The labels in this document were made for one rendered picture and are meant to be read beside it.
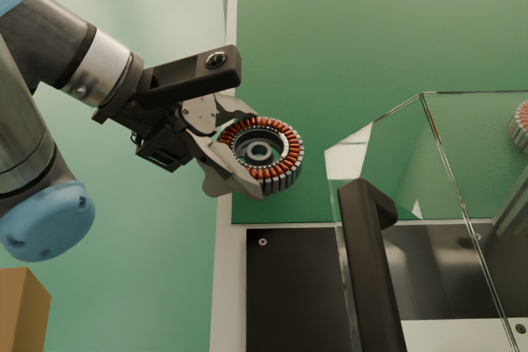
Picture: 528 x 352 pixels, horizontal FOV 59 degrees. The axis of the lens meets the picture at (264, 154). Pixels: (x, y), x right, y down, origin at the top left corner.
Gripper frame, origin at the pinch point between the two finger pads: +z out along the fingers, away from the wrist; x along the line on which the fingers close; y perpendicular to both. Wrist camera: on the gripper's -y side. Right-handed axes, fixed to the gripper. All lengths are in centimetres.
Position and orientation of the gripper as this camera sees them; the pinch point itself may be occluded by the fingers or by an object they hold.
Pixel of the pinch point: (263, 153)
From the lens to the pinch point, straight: 58.9
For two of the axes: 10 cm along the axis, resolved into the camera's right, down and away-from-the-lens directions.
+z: 7.2, 4.4, 5.3
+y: -6.9, 4.9, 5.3
